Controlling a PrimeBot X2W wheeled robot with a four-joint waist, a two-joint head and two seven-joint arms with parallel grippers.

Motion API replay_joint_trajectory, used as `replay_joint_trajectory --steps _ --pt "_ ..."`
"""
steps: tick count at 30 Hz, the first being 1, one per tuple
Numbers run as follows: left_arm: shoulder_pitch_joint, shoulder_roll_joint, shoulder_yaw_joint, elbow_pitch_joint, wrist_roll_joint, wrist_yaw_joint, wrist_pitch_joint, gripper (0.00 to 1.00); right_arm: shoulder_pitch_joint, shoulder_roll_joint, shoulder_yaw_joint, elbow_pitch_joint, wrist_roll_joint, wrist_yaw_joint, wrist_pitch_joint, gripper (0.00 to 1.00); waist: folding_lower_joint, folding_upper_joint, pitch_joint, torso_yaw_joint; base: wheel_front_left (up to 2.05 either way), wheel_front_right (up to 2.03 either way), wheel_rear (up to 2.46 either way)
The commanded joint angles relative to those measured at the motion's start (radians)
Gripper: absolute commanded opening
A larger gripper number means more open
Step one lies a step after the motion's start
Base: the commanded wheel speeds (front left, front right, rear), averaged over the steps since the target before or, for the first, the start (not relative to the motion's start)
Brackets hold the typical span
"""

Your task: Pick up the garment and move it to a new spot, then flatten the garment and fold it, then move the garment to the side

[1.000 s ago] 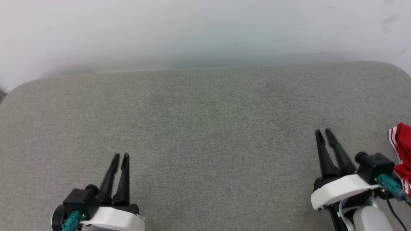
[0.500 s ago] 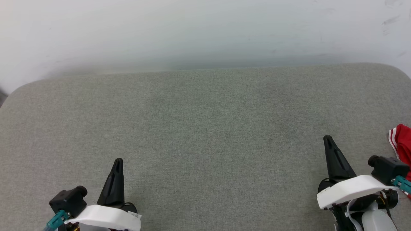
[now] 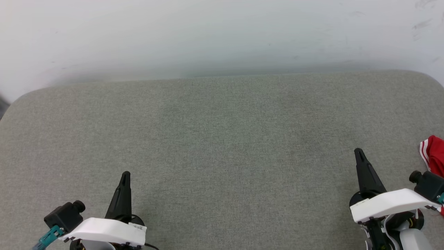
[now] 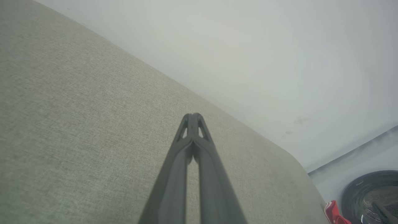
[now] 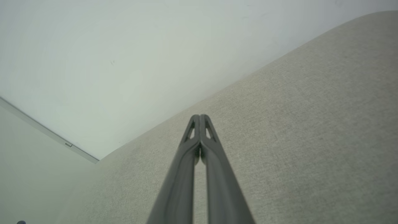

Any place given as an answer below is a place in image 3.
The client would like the red and white basketball jersey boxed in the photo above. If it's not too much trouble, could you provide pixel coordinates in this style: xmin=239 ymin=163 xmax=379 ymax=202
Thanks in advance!
xmin=419 ymin=135 xmax=444 ymax=216

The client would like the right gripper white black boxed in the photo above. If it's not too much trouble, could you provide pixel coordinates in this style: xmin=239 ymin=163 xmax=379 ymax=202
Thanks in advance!
xmin=349 ymin=148 xmax=439 ymax=250

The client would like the left teal cable connector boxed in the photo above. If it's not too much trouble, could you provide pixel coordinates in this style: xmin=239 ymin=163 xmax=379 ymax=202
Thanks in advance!
xmin=33 ymin=226 xmax=65 ymax=250

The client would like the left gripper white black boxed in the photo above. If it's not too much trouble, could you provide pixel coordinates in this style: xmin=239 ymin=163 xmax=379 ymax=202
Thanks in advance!
xmin=59 ymin=171 xmax=147 ymax=250

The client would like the grey fabric sofa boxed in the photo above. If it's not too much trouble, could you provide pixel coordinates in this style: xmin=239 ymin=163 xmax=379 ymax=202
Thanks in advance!
xmin=0 ymin=69 xmax=444 ymax=250

